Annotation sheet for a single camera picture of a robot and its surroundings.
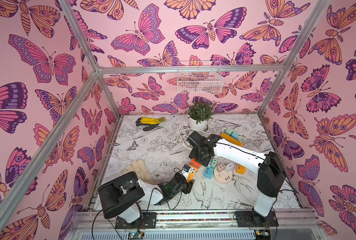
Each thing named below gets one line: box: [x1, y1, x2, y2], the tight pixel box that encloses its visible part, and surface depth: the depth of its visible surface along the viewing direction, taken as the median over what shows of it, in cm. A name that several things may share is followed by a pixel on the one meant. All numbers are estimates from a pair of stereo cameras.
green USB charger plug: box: [210, 159, 217, 169], surface depth 87 cm
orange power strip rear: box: [220, 132, 244, 147], surface depth 102 cm
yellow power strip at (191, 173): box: [187, 165, 197, 183], surface depth 87 cm
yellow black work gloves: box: [136, 116, 167, 131], surface depth 115 cm
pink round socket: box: [214, 167, 233, 184], surface depth 87 cm
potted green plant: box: [187, 101, 214, 131], surface depth 97 cm
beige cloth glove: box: [122, 159, 156, 185], surface depth 92 cm
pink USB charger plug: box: [216, 163, 226, 173], surface depth 87 cm
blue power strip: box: [203, 159, 215, 179], surface depth 89 cm
